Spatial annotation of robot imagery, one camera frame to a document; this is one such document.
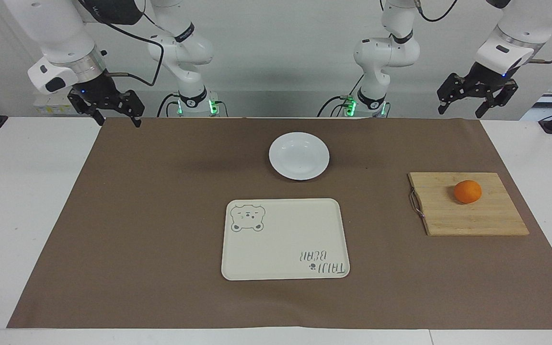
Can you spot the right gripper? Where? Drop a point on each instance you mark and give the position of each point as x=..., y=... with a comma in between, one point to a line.
x=97, y=90

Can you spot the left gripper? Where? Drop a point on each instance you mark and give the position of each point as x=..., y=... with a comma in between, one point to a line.
x=489, y=79

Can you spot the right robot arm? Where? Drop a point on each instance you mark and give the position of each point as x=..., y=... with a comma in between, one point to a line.
x=60, y=33

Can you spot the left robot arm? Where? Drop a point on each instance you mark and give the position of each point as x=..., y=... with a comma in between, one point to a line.
x=391, y=50

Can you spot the orange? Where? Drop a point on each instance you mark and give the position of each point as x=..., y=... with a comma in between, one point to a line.
x=467, y=191

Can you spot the white round plate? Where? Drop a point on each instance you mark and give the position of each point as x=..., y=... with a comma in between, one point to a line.
x=299, y=156

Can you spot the wooden cutting board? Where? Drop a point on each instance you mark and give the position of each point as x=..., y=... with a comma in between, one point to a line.
x=472, y=215

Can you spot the cream tray with bear print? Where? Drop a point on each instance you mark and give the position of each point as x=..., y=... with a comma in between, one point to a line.
x=285, y=239

